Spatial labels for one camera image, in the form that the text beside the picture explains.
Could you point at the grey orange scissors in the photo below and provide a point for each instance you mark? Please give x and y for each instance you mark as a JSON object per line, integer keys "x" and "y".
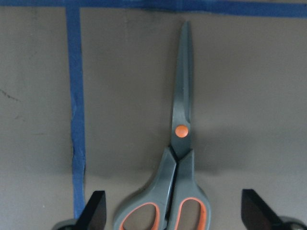
{"x": 174, "y": 182}

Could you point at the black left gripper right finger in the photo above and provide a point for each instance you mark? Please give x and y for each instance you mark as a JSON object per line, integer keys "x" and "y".
{"x": 257, "y": 215}

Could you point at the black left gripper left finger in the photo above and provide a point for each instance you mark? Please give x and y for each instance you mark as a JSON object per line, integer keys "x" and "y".
{"x": 93, "y": 217}

